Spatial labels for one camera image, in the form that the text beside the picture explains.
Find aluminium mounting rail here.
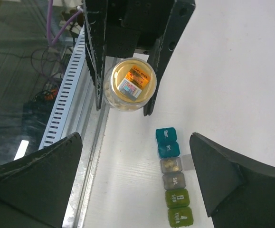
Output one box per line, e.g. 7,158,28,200
61,71,119,228

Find green pill box SUN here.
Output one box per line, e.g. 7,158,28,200
165,189,190,209

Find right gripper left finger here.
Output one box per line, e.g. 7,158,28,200
0,133,83,228

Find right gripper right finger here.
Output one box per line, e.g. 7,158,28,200
190,133,275,228

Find grey slotted cable duct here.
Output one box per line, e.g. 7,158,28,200
38,28,85,150

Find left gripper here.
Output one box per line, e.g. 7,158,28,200
83,0,196,116

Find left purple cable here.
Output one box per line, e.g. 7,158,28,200
46,0,85,48

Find teal pill box FRI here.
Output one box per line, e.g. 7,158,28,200
158,142,180,159

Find green pill box THUR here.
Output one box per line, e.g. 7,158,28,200
168,207,194,228

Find clear pill jar gold lid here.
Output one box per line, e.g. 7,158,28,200
103,57,157,112

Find clear pill box SAT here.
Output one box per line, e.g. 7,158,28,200
162,172,186,190

